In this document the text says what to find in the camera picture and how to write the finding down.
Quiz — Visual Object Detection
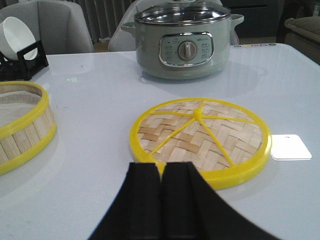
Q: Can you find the beige sofa cushion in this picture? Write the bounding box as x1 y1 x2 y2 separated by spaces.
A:
284 16 320 51

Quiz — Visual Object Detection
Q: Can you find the grey-green electric cooking pot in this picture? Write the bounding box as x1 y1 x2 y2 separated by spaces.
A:
121 14 244 80

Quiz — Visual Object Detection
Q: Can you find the black bowl rack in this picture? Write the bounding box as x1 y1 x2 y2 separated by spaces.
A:
0 40 49 82

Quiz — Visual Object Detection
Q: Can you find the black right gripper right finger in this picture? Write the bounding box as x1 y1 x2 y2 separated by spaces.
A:
161 161 255 240

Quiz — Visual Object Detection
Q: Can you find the bamboo steamer basket center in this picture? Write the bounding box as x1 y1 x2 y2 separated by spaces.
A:
0 81 57 174

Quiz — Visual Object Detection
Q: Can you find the yellow bamboo steamer lid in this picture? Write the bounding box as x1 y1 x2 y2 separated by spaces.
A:
129 98 272 190

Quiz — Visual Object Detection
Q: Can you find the grey chair left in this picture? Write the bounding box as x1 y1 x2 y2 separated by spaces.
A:
0 0 94 55

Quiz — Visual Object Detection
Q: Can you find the white bowl rightmost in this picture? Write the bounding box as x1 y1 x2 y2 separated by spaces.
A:
0 16 36 61

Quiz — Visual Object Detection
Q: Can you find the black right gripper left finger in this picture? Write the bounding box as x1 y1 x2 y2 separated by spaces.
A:
94 162 161 240

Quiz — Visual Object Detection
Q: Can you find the glass pot lid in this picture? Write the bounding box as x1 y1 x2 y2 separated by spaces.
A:
134 0 231 26

